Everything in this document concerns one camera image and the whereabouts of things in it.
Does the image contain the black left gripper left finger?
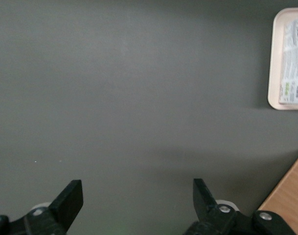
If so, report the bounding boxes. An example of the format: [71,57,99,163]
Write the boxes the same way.
[9,179,84,235]

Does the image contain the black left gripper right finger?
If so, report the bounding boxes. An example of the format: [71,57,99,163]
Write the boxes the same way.
[184,178,253,235]

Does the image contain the red cookie box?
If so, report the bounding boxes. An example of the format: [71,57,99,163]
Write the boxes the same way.
[278,14,298,105]

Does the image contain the beige rectangular tray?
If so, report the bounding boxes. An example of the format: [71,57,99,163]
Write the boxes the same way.
[267,7,298,111]

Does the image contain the wooden two-drawer cabinet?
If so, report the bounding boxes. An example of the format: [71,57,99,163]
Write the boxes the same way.
[257,149,298,235]

